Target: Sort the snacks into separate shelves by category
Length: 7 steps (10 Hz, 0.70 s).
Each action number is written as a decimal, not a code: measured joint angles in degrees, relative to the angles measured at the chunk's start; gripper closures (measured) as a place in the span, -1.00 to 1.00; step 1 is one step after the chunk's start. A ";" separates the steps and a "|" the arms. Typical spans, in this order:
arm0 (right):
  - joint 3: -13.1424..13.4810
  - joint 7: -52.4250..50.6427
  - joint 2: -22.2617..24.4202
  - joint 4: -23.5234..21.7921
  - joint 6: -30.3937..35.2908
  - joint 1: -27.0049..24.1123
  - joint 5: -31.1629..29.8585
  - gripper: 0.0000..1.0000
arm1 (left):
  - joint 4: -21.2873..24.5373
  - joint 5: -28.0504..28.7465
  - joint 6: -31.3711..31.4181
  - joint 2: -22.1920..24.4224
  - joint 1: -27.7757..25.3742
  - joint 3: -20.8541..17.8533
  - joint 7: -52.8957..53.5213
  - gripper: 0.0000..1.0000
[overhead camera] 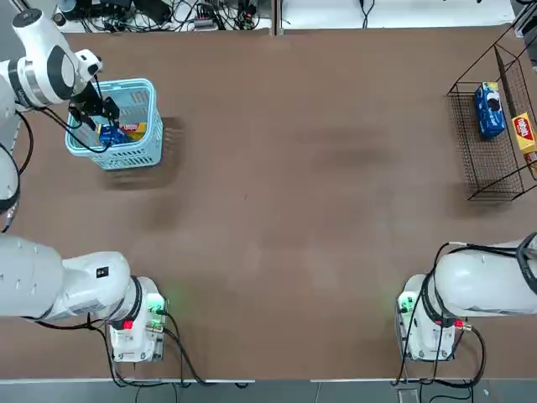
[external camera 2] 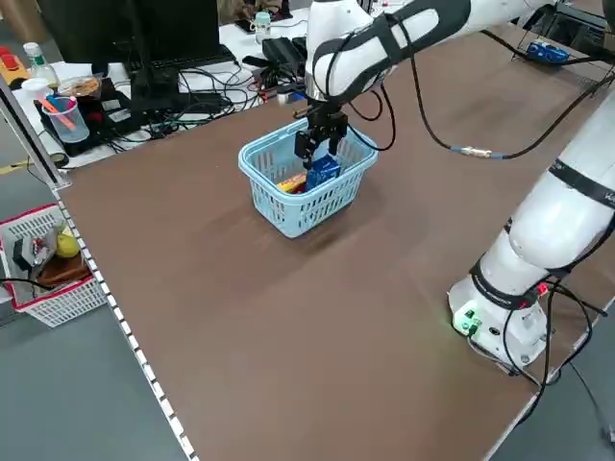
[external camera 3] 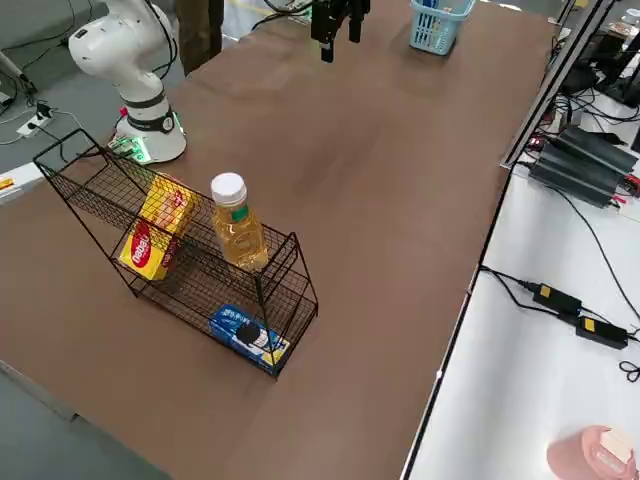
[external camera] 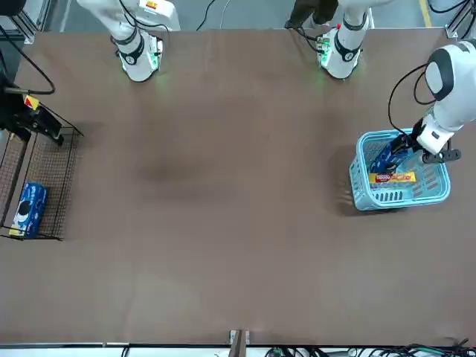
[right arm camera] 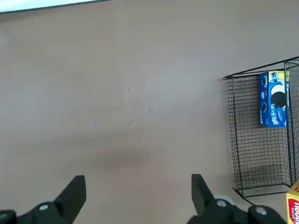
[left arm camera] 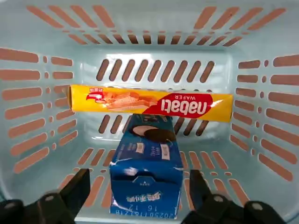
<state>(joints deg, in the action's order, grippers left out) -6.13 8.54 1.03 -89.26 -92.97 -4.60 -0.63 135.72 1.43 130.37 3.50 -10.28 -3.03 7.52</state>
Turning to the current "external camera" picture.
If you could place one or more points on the blue oreo cookie box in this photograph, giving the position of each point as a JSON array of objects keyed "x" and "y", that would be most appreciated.
[
  {"x": 28, "y": 208},
  {"x": 385, "y": 161}
]

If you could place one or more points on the person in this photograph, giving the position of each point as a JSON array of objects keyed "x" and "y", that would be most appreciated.
[{"x": 312, "y": 11}]

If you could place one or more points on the light blue plastic basket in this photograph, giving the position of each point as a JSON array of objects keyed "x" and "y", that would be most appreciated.
[{"x": 444, "y": 182}]

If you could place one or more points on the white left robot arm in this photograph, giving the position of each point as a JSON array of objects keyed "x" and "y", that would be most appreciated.
[{"x": 451, "y": 108}]

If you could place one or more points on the yellow red biscuit box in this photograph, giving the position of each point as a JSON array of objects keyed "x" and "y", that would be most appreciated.
[{"x": 31, "y": 101}]

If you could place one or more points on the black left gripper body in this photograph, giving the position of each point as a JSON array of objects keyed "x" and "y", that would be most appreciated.
[{"x": 414, "y": 139}]

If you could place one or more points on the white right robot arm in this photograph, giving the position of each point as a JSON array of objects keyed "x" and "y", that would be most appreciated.
[{"x": 135, "y": 63}]

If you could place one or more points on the aluminium frame post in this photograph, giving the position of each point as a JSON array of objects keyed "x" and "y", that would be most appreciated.
[{"x": 239, "y": 344}]

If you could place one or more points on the aluminium frame corner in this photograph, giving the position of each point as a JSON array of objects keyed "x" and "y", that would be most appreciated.
[
  {"x": 29, "y": 37},
  {"x": 451, "y": 31}
]

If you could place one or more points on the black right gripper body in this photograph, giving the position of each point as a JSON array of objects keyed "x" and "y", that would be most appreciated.
[{"x": 13, "y": 111}]

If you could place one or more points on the long yellow wafer box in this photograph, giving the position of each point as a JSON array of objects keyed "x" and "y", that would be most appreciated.
[{"x": 394, "y": 177}]

